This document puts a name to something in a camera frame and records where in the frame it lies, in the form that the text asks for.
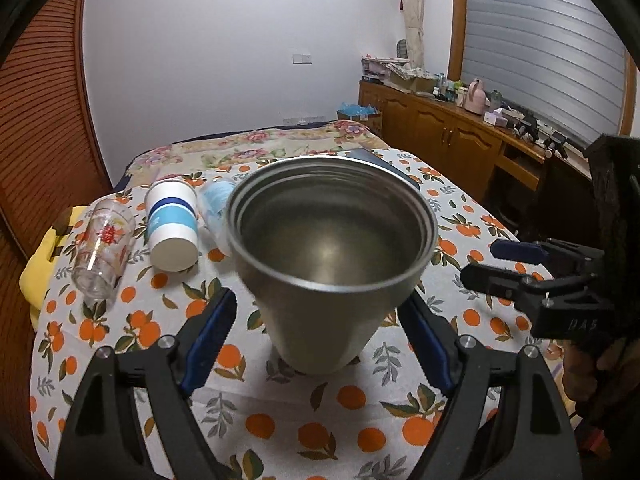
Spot wooden sideboard cabinet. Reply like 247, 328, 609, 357
358, 80, 551, 206

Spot person's right hand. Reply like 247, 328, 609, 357
564, 339, 615, 411

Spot box of blue items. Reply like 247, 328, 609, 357
336, 102, 383, 133

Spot grey window blind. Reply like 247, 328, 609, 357
460, 0, 628, 147

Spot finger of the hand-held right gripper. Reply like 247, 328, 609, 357
490, 238, 607, 281
460, 262, 603, 322

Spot cream curtain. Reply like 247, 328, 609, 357
397, 0, 426, 68

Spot white paper cup blue band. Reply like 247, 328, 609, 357
144, 178, 199, 272

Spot orange fruit print tablecloth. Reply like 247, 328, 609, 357
29, 147, 571, 480

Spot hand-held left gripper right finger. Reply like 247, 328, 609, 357
397, 290, 584, 480

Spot clear glass with flower print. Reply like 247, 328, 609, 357
72, 198, 136, 306

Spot pile of boxes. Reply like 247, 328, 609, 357
361, 54, 441, 96

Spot dark blue notebook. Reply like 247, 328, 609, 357
345, 147, 422, 191

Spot yellow cloth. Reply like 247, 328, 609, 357
20, 206, 88, 331

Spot clear blue plastic cup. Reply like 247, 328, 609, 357
197, 177, 239, 257

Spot floral blanket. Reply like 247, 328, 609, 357
120, 121, 393, 192

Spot stainless steel cup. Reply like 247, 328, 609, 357
226, 156, 440, 375

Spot brown slatted wardrobe door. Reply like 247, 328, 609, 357
0, 0, 113, 261

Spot pink kettle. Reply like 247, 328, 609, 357
464, 78, 488, 112

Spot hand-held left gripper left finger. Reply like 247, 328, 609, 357
55, 287, 238, 480

